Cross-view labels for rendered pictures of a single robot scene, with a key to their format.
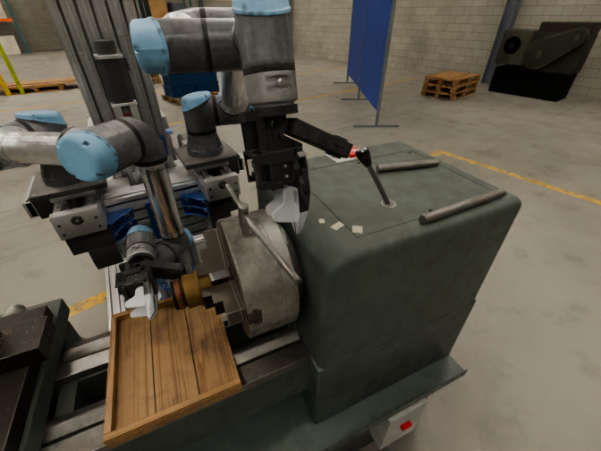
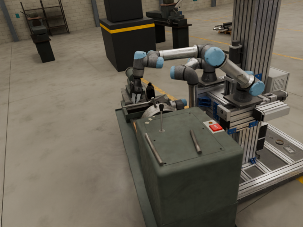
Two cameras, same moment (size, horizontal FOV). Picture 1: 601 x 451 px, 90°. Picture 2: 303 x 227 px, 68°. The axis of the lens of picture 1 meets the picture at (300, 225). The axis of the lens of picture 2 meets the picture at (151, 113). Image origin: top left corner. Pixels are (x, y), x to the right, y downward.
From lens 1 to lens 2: 1.65 m
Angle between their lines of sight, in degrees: 83
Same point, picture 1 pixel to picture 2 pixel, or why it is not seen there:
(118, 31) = (245, 38)
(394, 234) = (142, 129)
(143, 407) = not seen: hidden behind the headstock
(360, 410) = (146, 202)
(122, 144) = (177, 73)
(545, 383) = not seen: outside the picture
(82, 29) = (236, 35)
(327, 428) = (143, 190)
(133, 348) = not seen: hidden behind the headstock
